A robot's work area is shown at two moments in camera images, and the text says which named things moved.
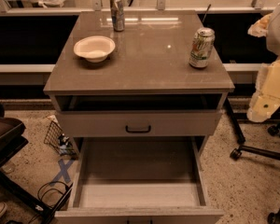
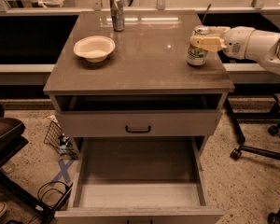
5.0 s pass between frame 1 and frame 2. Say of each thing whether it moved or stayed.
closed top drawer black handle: stayed
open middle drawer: stayed
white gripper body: moved
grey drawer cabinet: stayed
